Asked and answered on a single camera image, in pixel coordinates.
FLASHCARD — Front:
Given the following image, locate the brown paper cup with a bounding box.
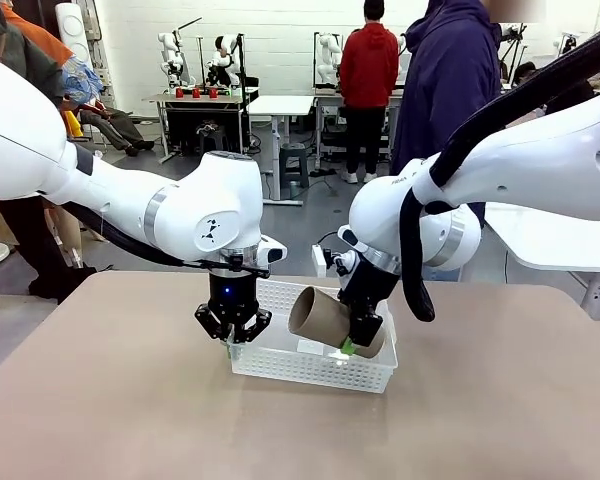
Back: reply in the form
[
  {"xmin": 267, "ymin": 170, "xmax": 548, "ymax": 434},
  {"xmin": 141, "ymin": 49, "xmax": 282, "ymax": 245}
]
[{"xmin": 288, "ymin": 286, "xmax": 387, "ymax": 360}]

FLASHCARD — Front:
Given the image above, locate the white standing desk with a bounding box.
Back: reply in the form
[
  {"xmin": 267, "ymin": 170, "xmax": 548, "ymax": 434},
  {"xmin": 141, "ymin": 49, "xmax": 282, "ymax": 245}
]
[{"xmin": 247, "ymin": 94, "xmax": 316, "ymax": 207}]

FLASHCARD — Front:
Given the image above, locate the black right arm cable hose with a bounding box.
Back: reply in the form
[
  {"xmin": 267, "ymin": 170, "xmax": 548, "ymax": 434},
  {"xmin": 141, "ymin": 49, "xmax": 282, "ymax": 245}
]
[{"xmin": 398, "ymin": 19, "xmax": 600, "ymax": 324}]

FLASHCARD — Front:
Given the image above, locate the person in grey-green jacket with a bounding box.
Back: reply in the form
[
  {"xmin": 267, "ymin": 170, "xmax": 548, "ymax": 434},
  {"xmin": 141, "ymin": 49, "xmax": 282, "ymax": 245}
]
[{"xmin": 0, "ymin": 0, "xmax": 99, "ymax": 305}]

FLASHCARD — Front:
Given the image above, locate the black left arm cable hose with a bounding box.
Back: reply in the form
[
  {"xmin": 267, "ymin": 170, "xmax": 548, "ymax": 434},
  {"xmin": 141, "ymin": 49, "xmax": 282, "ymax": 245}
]
[{"xmin": 62, "ymin": 201, "xmax": 272, "ymax": 279}]

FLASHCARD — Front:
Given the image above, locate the dark stool with cloth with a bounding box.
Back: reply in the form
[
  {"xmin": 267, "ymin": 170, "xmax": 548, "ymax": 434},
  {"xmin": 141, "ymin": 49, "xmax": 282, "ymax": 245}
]
[{"xmin": 196, "ymin": 121, "xmax": 230, "ymax": 154}]

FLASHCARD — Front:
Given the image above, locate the grey plastic stool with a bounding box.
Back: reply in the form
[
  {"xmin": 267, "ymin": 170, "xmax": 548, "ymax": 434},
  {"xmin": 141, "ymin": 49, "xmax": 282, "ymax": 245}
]
[{"xmin": 278, "ymin": 142, "xmax": 311, "ymax": 190}]

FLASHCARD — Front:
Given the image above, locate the white tower fan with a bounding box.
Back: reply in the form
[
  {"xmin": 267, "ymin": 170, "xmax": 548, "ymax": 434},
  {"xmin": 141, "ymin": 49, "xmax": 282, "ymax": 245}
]
[{"xmin": 54, "ymin": 2, "xmax": 90, "ymax": 71}]

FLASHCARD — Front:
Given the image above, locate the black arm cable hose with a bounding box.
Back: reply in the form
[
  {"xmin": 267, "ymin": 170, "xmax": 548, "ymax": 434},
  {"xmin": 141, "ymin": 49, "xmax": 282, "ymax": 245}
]
[
  {"xmin": 62, "ymin": 201, "xmax": 272, "ymax": 279},
  {"xmin": 398, "ymin": 19, "xmax": 600, "ymax": 324}
]

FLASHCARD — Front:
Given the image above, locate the person in navy hoodie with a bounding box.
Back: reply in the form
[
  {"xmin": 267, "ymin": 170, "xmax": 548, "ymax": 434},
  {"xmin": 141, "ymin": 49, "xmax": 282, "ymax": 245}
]
[{"xmin": 389, "ymin": 0, "xmax": 504, "ymax": 282}]

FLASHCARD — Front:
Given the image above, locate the large white desk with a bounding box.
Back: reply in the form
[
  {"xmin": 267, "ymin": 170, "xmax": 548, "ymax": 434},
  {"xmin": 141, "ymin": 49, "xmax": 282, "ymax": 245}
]
[{"xmin": 482, "ymin": 202, "xmax": 600, "ymax": 322}]

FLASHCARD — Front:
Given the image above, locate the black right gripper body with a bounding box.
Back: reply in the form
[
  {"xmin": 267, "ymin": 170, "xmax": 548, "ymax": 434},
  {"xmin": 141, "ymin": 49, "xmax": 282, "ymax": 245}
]
[{"xmin": 337, "ymin": 252, "xmax": 401, "ymax": 321}]

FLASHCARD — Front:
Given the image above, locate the person in orange jacket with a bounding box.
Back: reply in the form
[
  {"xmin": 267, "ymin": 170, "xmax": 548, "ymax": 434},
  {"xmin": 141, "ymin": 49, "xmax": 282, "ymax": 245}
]
[{"xmin": 2, "ymin": 2, "xmax": 106, "ymax": 139}]

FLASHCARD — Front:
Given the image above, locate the black and white lab robot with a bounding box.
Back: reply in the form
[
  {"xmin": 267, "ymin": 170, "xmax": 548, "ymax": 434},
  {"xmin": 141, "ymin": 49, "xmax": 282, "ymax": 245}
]
[{"xmin": 205, "ymin": 33, "xmax": 245, "ymax": 90}]

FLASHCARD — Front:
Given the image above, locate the grey metal work table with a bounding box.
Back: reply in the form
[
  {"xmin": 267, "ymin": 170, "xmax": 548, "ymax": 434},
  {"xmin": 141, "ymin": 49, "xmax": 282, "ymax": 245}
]
[{"xmin": 140, "ymin": 85, "xmax": 261, "ymax": 164}]

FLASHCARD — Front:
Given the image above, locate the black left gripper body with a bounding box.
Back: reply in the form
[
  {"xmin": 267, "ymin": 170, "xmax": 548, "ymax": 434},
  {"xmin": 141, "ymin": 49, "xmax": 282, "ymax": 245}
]
[{"xmin": 207, "ymin": 269, "xmax": 261, "ymax": 331}]

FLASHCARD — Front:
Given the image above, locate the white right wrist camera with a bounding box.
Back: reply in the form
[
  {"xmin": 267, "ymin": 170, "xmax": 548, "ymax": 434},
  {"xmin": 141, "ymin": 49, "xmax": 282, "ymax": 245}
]
[{"xmin": 311, "ymin": 243, "xmax": 342, "ymax": 279}]

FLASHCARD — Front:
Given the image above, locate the seated person in dark trousers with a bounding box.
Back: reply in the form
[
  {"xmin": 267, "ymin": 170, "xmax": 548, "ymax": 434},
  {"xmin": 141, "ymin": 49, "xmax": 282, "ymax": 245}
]
[{"xmin": 79, "ymin": 102, "xmax": 156, "ymax": 157}]

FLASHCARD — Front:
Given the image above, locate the white robot bench table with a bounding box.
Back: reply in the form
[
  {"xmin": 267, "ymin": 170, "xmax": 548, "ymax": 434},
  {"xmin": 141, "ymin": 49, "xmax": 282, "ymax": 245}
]
[{"xmin": 312, "ymin": 82, "xmax": 406, "ymax": 161}]

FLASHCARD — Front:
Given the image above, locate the white perforated plastic basket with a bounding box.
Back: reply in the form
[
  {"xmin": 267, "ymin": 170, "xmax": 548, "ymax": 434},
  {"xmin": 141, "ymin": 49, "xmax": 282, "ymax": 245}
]
[{"xmin": 228, "ymin": 277, "xmax": 399, "ymax": 395}]

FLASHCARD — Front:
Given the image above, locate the person in red hoodie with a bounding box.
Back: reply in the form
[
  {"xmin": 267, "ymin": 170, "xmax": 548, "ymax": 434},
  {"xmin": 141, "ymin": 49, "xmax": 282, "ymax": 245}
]
[{"xmin": 338, "ymin": 0, "xmax": 401, "ymax": 185}]

